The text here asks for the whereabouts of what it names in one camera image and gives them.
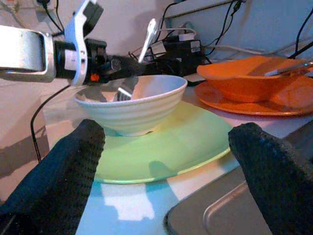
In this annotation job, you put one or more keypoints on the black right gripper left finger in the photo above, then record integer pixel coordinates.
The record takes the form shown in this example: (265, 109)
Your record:
(53, 176)

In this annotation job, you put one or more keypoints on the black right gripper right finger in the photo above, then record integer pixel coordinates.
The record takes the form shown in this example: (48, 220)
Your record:
(276, 176)

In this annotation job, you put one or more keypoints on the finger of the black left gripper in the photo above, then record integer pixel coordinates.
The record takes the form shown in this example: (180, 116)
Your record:
(127, 67)

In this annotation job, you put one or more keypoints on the pale metal fork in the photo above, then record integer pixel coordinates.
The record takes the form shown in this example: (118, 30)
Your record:
(148, 39)

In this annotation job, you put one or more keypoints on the white ribbed bowl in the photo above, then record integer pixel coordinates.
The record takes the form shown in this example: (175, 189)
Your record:
(137, 115)

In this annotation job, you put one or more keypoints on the light green plate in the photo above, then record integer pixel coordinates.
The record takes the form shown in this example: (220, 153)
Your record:
(171, 147)

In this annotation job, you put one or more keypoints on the black power strip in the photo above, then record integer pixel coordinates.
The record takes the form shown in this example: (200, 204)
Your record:
(171, 69)

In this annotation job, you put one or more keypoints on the large black power adapter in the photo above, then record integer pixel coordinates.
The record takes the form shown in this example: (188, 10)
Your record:
(181, 49)

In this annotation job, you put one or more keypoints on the stainless steel sink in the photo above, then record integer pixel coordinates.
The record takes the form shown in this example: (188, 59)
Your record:
(220, 208)

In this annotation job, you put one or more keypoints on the orange plate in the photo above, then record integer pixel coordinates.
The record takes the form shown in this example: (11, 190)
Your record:
(244, 107)

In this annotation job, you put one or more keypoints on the orange bowl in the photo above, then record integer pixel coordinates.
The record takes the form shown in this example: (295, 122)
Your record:
(239, 85)

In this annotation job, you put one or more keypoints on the grey metal utensil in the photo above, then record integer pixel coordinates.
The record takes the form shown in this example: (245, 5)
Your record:
(288, 69)

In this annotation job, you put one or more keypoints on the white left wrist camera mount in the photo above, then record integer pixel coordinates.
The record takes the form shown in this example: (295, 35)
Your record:
(75, 36)

